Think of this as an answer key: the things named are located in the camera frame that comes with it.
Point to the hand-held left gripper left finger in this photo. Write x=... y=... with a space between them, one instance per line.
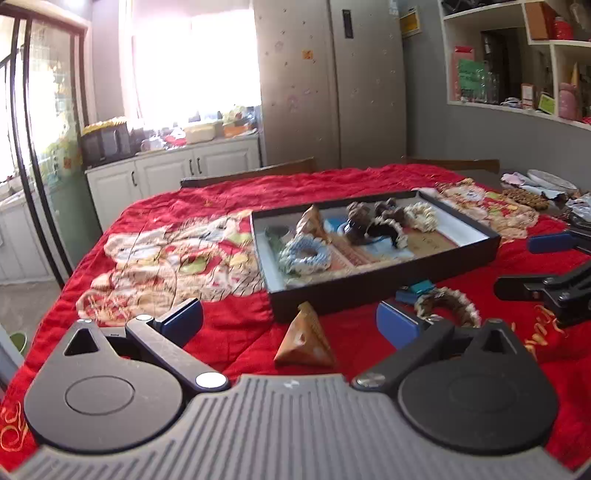
x=182 y=318

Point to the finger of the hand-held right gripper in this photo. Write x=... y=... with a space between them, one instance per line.
x=554 y=288
x=551 y=243

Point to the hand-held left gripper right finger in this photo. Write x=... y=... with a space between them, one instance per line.
x=397 y=323

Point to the black shallow box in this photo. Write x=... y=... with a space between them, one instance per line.
x=369 y=281

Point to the black scrunchie with white edge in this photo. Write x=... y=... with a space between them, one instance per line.
x=388 y=233

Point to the brown pyramid pouch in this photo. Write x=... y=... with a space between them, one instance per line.
x=311 y=224
x=304 y=344

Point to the cream crochet scrunchie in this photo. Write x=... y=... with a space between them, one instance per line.
x=422 y=217

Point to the brown braided accessory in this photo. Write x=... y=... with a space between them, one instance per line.
x=526 y=198

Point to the olive scrunchie with white edge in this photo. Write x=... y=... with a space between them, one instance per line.
x=455 y=304

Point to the white plate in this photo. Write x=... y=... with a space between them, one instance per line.
x=551 y=179

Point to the pink and white cloth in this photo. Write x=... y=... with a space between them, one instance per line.
x=515 y=178

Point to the red printed blanket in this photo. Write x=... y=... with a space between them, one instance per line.
x=184 y=240

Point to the dark brown crochet scrunchie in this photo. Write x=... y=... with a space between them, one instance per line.
x=359 y=213

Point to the wooden chair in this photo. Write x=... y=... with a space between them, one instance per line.
x=455 y=165
x=249 y=171

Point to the brown pyramid pouch in tray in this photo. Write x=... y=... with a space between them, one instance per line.
x=311 y=224

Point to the pink bottle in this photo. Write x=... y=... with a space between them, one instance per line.
x=569 y=101

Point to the white kitchen cabinet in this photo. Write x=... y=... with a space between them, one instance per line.
x=184 y=173

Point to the green cup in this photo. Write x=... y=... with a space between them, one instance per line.
x=18 y=342

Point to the row of drinking glasses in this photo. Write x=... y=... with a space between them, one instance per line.
x=487 y=87

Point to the white food container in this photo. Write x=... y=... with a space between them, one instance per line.
x=200 y=133

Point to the green poster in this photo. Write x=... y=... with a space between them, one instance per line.
x=468 y=76

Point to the black microwave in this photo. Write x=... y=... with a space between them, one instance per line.
x=105 y=145

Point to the glass sliding door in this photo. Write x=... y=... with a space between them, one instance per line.
x=51 y=152

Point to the red canister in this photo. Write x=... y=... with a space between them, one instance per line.
x=562 y=28

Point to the brown box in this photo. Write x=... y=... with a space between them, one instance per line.
x=539 y=21

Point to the beige refrigerator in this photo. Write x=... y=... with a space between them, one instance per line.
x=330 y=83

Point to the white wall shelf unit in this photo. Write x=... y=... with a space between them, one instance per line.
x=517 y=64

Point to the yellow wall notice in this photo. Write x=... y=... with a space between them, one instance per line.
x=409 y=23

